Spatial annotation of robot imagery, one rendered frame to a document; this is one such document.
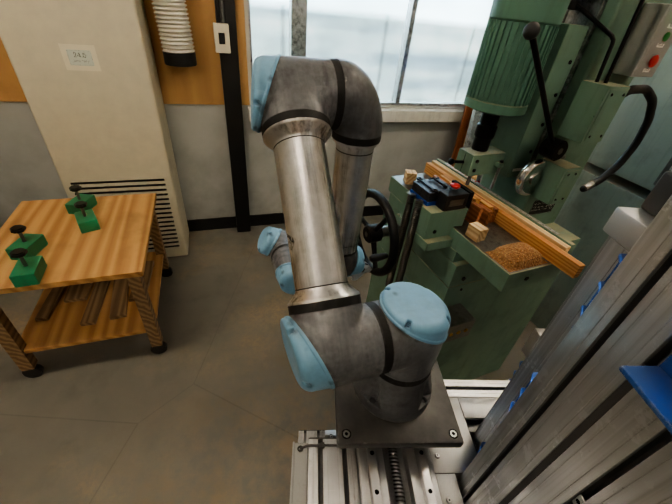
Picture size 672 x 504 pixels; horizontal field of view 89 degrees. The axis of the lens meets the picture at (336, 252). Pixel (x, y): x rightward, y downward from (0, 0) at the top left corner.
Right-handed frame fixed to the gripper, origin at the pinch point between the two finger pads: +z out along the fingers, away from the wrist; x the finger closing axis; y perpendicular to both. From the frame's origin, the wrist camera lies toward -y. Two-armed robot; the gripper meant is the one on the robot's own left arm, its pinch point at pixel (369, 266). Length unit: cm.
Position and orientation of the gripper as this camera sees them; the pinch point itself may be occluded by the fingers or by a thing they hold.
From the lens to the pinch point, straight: 105.6
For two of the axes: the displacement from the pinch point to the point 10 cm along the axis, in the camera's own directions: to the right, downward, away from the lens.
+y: -5.3, 7.5, 3.9
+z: 7.8, 2.7, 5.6
